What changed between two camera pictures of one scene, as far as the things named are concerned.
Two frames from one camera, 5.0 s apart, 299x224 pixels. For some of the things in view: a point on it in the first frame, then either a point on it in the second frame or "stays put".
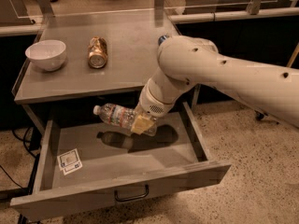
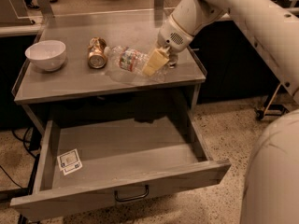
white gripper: x=150 y=105 to x=171 y=35
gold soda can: x=97 y=52 stays put
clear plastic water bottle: x=121 y=116 to x=126 y=64
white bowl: x=48 y=54 stays put
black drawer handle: x=117 y=198 stays put
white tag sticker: x=69 y=161 stays put
